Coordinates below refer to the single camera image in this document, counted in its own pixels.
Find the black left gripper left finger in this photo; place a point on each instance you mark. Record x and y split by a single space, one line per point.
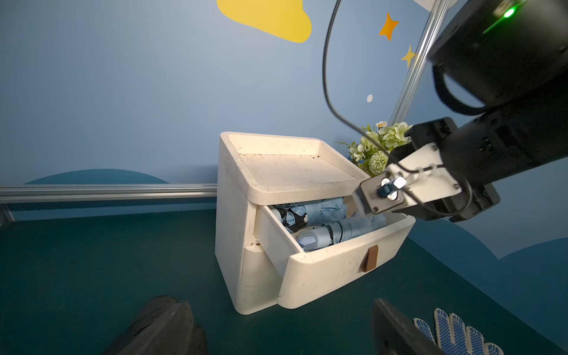
165 325

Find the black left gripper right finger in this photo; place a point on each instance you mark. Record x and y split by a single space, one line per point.
394 333

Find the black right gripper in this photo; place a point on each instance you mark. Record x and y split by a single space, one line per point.
473 199

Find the white top drawer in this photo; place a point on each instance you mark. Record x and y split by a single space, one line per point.
307 276

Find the light blue umbrella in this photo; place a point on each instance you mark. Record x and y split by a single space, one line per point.
339 231
296 216

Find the white three drawer cabinet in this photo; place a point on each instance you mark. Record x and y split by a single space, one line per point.
256 170

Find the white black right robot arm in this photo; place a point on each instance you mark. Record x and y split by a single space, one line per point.
504 64

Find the blue dotted work glove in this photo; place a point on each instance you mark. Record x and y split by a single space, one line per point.
453 337

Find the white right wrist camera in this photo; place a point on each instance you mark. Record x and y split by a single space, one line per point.
420 178

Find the aluminium frame right post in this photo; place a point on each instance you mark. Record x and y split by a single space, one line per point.
416 65

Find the aluminium frame back rail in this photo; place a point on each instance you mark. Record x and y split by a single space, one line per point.
59 193

